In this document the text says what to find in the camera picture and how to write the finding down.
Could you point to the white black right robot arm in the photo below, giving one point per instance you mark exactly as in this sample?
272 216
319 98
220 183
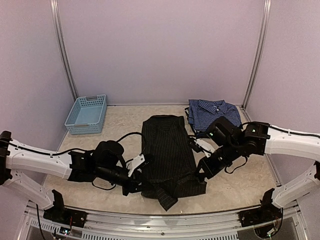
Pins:
260 138

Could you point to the aluminium front rail frame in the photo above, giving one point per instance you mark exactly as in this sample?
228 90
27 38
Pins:
104 225

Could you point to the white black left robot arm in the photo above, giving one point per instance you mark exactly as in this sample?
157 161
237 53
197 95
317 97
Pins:
105 162

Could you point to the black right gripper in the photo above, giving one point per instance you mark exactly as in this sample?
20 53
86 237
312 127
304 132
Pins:
211 171

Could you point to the left aluminium corner post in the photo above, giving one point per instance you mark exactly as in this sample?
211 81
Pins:
54 5

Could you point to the black pinstriped long sleeve shirt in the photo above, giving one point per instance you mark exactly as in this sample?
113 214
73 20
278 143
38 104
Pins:
172 166

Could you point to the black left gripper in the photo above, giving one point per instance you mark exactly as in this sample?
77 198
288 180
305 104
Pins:
132 186

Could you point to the light blue plastic basket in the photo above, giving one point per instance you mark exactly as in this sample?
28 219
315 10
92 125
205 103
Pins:
87 115

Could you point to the blue checked shirt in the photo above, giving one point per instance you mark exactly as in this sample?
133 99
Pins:
202 113

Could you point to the right aluminium corner post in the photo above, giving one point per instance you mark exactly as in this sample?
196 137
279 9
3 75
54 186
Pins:
258 53

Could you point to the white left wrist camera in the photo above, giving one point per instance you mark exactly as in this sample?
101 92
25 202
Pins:
138 162

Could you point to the aluminium corner post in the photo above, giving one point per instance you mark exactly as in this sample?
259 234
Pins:
54 5
258 53

